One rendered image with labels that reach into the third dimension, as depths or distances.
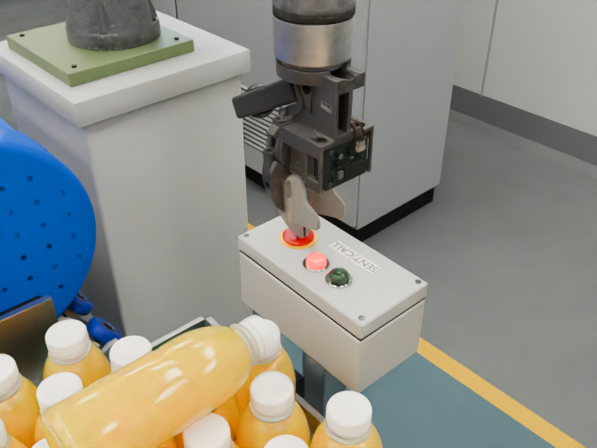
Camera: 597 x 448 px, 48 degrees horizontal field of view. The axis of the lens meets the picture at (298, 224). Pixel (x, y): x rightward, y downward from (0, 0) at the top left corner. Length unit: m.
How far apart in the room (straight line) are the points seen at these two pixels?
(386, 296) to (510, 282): 1.87
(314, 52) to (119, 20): 0.57
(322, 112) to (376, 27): 1.61
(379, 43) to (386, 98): 0.21
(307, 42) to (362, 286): 0.26
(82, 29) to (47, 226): 0.41
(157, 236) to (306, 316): 0.53
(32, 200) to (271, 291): 0.29
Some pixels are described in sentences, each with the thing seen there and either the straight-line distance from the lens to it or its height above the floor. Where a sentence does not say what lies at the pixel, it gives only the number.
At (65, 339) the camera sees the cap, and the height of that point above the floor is 1.09.
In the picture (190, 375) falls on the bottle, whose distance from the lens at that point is 0.55.
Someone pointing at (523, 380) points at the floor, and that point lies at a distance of 2.21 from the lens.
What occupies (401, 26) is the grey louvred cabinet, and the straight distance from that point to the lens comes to 2.34.
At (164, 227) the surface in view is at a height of 0.87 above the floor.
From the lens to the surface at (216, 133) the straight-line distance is 1.19.
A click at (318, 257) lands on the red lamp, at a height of 1.11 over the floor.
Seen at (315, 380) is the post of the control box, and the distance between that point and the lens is 0.85.
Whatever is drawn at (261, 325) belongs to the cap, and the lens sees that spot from 0.60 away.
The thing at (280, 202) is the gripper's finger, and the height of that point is 1.16.
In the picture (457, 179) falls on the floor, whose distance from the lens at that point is 3.11.
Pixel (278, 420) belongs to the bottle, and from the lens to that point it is 0.62.
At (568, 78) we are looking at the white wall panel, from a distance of 3.32.
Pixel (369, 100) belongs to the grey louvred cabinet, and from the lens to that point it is 2.32.
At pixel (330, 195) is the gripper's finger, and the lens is 0.73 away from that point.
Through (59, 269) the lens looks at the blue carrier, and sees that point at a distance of 0.87.
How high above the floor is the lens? 1.55
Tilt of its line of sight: 35 degrees down
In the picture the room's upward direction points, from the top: straight up
